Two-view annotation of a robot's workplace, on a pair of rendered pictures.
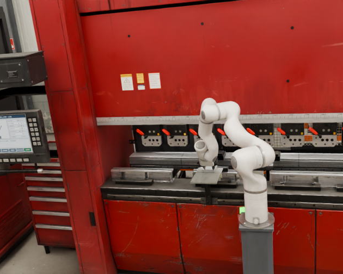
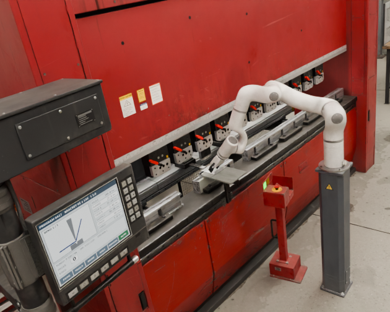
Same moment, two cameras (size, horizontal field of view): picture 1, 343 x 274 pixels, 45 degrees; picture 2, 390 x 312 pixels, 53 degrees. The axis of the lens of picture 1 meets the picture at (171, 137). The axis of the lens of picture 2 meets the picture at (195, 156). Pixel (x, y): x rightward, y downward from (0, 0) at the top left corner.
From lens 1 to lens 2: 258 cm
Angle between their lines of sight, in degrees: 57
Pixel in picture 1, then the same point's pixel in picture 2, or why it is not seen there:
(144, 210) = (178, 250)
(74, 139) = not seen: hidden behind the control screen
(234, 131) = (309, 98)
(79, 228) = not seen: outside the picture
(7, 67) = (77, 108)
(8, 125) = (92, 212)
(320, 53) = (262, 33)
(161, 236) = (197, 267)
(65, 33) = (80, 45)
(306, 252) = not seen: hidden behind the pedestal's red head
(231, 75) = (215, 68)
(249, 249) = (344, 189)
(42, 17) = (38, 23)
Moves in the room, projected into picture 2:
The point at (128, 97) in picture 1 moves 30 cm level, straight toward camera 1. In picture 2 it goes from (131, 124) to (181, 123)
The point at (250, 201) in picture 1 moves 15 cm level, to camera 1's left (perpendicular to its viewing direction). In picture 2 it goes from (340, 148) to (337, 159)
